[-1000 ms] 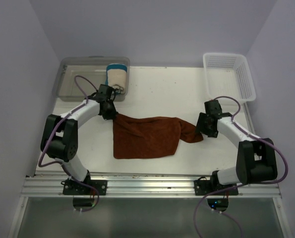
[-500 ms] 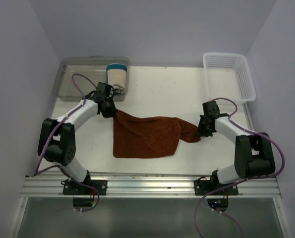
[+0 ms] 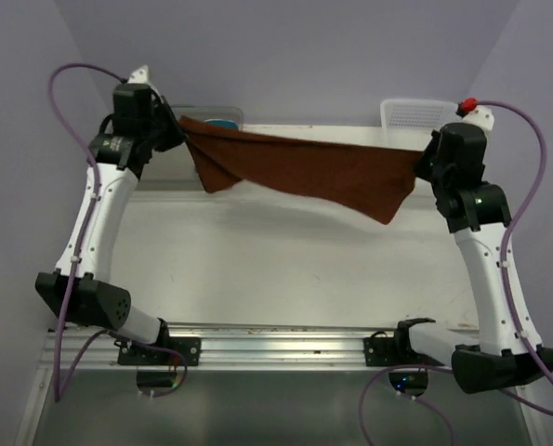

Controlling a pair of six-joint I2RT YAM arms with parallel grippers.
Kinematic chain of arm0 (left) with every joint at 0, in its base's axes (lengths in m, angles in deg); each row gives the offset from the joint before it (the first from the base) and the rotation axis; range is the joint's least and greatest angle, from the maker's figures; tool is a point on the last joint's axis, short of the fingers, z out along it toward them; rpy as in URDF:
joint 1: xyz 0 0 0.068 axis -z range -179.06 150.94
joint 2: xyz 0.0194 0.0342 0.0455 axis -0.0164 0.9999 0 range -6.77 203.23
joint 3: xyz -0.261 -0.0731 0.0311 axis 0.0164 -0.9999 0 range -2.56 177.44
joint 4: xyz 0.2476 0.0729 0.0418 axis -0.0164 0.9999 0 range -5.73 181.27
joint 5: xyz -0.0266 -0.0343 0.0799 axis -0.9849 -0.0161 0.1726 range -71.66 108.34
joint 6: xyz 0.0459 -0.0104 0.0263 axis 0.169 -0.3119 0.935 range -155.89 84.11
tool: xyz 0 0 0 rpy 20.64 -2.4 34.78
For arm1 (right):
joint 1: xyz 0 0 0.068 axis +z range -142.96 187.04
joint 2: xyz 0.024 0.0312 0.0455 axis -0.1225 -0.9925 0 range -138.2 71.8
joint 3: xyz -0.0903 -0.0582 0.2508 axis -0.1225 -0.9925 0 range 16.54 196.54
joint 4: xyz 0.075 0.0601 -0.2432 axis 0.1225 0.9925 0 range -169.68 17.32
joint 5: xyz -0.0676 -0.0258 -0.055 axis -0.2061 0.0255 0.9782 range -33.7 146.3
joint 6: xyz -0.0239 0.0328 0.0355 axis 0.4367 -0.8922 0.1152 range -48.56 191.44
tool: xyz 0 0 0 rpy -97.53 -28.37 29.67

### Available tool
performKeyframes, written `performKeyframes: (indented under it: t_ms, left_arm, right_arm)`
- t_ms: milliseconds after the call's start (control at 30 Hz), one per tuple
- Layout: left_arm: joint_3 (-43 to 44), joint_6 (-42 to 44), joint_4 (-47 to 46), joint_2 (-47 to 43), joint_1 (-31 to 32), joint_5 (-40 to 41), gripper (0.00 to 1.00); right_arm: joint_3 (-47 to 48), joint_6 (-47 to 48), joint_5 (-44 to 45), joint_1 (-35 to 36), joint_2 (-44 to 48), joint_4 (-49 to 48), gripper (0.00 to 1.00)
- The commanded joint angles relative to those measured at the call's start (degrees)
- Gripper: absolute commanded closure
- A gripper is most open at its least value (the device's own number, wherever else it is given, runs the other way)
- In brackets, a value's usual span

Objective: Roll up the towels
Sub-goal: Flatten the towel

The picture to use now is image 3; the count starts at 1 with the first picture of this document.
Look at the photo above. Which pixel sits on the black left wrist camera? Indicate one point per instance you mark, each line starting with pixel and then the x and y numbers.
pixel 132 109

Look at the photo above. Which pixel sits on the white plastic mesh basket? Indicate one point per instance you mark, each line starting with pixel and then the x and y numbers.
pixel 404 118

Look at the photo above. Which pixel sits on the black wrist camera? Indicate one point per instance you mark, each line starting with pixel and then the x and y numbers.
pixel 463 145
pixel 132 109

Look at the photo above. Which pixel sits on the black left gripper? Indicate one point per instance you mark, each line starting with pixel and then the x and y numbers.
pixel 162 108

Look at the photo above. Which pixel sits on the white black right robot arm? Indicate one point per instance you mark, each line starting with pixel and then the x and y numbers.
pixel 508 351

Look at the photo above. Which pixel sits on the aluminium extrusion rail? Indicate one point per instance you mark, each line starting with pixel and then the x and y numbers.
pixel 229 348

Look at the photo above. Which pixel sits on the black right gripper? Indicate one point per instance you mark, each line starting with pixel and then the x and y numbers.
pixel 421 170

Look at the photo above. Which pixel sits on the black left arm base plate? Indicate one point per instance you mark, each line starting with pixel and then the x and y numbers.
pixel 175 351

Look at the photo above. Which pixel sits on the grey translucent plastic bin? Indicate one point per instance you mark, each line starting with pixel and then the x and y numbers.
pixel 183 167

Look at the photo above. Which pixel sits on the blue beige Doraemon towel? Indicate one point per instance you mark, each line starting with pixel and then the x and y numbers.
pixel 223 123

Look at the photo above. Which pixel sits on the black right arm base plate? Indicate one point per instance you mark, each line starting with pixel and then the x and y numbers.
pixel 383 349

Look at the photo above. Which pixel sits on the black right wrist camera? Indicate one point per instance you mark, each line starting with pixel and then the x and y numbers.
pixel 463 145

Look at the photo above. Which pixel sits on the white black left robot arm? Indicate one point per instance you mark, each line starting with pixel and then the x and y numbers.
pixel 79 289

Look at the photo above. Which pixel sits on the rust orange towel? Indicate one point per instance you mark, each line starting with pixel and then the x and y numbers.
pixel 373 181

